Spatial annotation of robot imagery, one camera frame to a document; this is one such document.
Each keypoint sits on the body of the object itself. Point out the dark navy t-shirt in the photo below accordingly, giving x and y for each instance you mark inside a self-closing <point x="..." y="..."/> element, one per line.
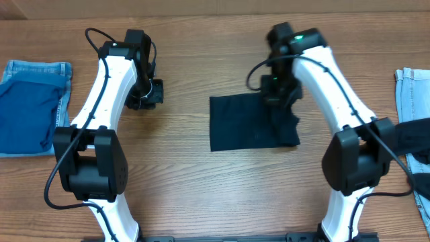
<point x="244" y="122"/>

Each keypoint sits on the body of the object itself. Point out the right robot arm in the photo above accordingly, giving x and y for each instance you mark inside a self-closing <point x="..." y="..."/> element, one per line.
<point x="358" y="154"/>

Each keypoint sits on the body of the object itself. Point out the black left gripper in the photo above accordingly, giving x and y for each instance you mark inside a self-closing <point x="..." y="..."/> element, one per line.
<point x="153" y="93"/>

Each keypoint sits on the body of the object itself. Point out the dark navy garment pile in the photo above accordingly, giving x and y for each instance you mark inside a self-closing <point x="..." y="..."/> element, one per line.
<point x="413" y="140"/>

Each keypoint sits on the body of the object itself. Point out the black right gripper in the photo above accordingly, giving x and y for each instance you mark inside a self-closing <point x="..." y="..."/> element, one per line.
<point x="280" y="99"/>

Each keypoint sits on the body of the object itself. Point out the folded blue denim shorts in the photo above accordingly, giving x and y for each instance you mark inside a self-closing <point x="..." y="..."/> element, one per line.
<point x="58" y="73"/>

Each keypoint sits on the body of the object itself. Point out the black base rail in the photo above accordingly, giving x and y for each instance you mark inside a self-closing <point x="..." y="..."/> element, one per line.
<point x="228" y="239"/>

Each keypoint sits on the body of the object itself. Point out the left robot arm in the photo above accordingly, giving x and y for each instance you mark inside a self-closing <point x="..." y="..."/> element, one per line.
<point x="91" y="168"/>

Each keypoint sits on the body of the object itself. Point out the light blue jeans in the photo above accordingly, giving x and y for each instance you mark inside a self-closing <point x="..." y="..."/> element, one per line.
<point x="412" y="102"/>

